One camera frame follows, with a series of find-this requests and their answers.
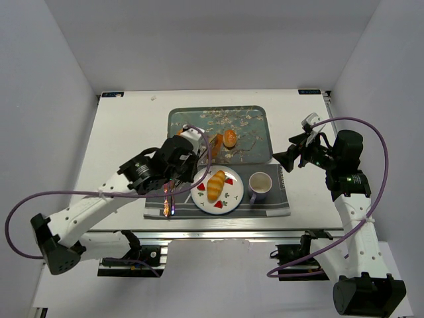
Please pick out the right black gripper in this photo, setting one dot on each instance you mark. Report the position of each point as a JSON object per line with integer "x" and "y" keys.
{"x": 296, "y": 156}

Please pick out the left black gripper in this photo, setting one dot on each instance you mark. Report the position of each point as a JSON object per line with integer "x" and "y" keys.
{"x": 193, "y": 164}

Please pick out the silver metal tongs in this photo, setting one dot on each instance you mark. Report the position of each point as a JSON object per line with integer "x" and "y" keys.
{"x": 203, "y": 155}

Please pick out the brown bread slice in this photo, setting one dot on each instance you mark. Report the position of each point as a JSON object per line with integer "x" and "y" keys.
{"x": 216, "y": 145}

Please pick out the striped yellow croissant roll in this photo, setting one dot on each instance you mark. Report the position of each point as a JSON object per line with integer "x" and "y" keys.
{"x": 215, "y": 185}

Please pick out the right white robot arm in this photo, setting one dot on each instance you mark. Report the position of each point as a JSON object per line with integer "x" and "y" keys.
{"x": 362, "y": 283}

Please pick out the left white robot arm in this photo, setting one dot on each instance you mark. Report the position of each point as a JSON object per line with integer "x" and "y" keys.
{"x": 64, "y": 238}

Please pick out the iridescent fork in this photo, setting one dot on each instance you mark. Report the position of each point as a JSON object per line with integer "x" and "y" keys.
{"x": 171, "y": 200}

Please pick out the lavender ceramic mug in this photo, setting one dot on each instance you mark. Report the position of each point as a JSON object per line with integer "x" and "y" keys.
{"x": 259, "y": 186}

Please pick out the grey striped placemat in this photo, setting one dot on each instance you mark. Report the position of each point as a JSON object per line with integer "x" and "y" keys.
{"x": 274, "y": 205}

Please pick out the floral teal serving tray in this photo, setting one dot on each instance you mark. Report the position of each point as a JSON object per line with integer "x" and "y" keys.
{"x": 249, "y": 123}

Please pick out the small round glazed bun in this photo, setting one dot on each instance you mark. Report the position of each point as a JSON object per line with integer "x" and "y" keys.
{"x": 229, "y": 138}

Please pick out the white strawberry pattern plate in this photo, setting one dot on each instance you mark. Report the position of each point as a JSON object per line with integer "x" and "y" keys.
{"x": 230, "y": 197}

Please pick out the right blue table label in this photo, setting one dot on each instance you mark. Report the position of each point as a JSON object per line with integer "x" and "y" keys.
{"x": 309, "y": 91}

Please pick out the blue table label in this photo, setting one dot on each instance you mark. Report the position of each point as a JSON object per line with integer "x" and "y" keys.
{"x": 112, "y": 94}
{"x": 309, "y": 91}

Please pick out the left blue table label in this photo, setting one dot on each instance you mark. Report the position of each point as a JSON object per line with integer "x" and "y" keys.
{"x": 112, "y": 94}

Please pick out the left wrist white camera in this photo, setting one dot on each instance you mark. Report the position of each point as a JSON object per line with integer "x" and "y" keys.
{"x": 192, "y": 135}

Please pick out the wrist white camera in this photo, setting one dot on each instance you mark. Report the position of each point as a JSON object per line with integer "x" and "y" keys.
{"x": 311, "y": 126}
{"x": 192, "y": 135}

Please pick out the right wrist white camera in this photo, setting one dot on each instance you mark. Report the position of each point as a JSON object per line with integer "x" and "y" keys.
{"x": 311, "y": 126}

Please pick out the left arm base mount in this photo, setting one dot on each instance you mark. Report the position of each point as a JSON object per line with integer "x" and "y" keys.
{"x": 148, "y": 262}

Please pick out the aluminium table edge rail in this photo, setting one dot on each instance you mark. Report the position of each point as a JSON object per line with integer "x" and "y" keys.
{"x": 219, "y": 235}

